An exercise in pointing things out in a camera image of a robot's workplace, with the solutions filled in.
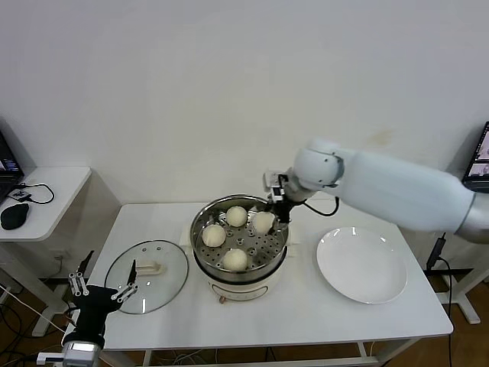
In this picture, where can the white main table frame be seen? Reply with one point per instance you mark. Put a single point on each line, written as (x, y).
(148, 359)

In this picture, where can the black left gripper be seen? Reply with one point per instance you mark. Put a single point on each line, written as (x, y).
(95, 306)

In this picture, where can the white side table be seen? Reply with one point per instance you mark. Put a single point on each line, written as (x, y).
(464, 302)
(57, 199)

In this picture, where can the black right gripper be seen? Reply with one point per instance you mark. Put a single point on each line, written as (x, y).
(283, 211)

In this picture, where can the perforated steel steamer basket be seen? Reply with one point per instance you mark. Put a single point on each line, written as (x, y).
(267, 248)

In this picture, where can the white wall socket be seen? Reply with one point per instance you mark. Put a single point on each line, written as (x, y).
(61, 255)

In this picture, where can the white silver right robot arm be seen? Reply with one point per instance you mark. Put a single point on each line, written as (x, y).
(382, 187)

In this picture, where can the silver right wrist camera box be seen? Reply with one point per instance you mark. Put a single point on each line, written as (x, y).
(273, 185)

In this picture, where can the white round plate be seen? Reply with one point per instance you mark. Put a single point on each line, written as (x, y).
(361, 267)

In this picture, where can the white steamed baozi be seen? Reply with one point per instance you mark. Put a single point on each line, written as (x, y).
(236, 216)
(261, 223)
(235, 260)
(213, 235)

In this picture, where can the black computer mouse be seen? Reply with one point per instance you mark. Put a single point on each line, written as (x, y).
(15, 216)

